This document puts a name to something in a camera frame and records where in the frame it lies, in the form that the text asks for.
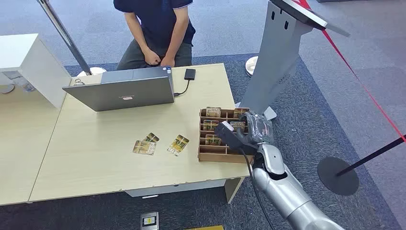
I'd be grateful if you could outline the grey desk underframe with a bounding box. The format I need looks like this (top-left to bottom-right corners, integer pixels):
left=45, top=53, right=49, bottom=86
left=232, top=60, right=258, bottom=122
left=124, top=177, right=246, bottom=205

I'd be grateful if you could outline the grey kiosk stand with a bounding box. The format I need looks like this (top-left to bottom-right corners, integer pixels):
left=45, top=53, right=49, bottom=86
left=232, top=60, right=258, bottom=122
left=236, top=0, right=351, bottom=122

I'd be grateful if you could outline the red barrier belt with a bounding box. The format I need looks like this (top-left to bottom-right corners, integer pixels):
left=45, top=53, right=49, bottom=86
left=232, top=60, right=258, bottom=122
left=298, top=0, right=406, bottom=143

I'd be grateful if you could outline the white round stanchion base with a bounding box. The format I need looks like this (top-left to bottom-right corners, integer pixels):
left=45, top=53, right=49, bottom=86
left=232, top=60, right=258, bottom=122
left=245, top=56, right=259, bottom=78

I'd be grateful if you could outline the person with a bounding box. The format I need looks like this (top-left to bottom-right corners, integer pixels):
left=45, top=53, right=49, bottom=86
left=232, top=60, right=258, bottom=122
left=113, top=0, right=196, bottom=71

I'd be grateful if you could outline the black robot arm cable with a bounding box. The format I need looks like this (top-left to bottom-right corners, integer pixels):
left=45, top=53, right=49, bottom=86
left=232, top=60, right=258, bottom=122
left=239, top=148, right=275, bottom=230

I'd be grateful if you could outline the black drive cable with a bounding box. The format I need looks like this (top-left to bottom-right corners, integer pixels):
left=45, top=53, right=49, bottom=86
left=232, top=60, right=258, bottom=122
left=173, top=79, right=191, bottom=97

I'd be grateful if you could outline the white cabinet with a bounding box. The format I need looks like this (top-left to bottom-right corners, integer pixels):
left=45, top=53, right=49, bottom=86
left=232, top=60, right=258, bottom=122
left=0, top=34, right=72, bottom=109

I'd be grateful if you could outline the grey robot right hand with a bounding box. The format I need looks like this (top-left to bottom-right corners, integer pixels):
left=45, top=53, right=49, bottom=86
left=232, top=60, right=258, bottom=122
left=236, top=111, right=275, bottom=146

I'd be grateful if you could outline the wooden card holder box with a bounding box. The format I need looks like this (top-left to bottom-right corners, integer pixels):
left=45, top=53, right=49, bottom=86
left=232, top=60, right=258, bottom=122
left=198, top=108, right=254, bottom=164

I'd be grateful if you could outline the person's right hand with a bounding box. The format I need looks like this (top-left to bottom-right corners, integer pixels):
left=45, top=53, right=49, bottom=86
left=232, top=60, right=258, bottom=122
left=143, top=49, right=162, bottom=66

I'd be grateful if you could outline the person's left hand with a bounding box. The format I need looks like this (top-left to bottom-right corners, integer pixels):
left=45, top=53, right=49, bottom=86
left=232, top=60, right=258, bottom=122
left=160, top=55, right=176, bottom=68

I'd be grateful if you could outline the grey metal bracket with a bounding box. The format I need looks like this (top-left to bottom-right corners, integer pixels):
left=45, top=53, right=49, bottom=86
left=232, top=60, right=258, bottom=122
left=3, top=71, right=36, bottom=93

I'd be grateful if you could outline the yellow floor strip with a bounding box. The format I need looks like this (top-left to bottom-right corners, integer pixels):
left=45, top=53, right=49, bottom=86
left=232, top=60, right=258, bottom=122
left=185, top=225, right=225, bottom=230

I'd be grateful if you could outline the grey laptop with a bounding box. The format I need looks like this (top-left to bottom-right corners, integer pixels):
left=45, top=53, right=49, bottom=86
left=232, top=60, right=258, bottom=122
left=62, top=66, right=176, bottom=112

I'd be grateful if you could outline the black stanchion with round base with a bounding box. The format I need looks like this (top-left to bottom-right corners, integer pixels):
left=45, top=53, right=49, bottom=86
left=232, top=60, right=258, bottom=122
left=317, top=135, right=406, bottom=196

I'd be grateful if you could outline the silver stanchion with round base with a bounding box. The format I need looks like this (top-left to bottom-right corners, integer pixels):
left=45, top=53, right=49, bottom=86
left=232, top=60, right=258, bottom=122
left=36, top=0, right=107, bottom=78

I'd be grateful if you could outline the metal floor socket box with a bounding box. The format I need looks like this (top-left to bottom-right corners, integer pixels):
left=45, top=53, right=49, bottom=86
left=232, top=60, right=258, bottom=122
left=140, top=212, right=159, bottom=230

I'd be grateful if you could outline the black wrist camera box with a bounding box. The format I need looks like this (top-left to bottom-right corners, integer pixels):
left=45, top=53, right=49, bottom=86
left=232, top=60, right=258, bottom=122
left=215, top=121, right=258, bottom=156

